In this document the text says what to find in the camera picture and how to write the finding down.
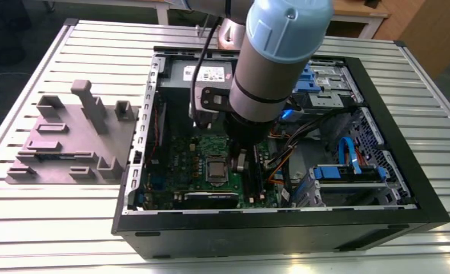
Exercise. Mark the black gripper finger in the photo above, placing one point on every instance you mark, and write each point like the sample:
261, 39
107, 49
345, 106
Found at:
242, 161

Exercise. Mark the silver CPU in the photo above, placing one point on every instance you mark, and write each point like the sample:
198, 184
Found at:
216, 170

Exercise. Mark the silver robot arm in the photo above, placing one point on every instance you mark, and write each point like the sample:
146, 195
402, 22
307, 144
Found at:
270, 71

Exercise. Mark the green motherboard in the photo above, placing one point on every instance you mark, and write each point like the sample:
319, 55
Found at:
187, 182

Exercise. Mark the black graphics card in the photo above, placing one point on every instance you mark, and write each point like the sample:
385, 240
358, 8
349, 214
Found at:
210, 201

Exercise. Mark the metal disk bay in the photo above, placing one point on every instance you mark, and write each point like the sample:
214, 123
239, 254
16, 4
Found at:
309, 197

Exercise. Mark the grey power supply unit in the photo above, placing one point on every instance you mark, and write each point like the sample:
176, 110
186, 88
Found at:
175, 100

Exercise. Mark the metal drive cage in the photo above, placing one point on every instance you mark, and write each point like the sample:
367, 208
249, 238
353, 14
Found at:
323, 100

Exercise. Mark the blue drive latch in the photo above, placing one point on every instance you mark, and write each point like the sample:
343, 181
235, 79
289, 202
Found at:
310, 87

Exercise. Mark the hard disk in blue carrier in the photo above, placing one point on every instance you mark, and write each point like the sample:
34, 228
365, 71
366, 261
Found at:
330, 173

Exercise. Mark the black PC case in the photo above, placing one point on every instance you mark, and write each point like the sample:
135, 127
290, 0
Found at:
247, 228

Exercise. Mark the grey parts rack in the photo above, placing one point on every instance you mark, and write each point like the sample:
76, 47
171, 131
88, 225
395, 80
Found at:
76, 137

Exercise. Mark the RAM stick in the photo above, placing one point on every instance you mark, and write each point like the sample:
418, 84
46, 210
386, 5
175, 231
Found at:
58, 156

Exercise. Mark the wooden cabinet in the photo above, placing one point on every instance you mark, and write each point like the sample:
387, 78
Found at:
434, 34

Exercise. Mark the black office chair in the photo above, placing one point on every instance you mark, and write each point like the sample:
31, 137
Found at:
7, 54

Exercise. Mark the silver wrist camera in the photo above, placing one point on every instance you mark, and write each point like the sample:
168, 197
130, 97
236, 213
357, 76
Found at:
286, 114
210, 100

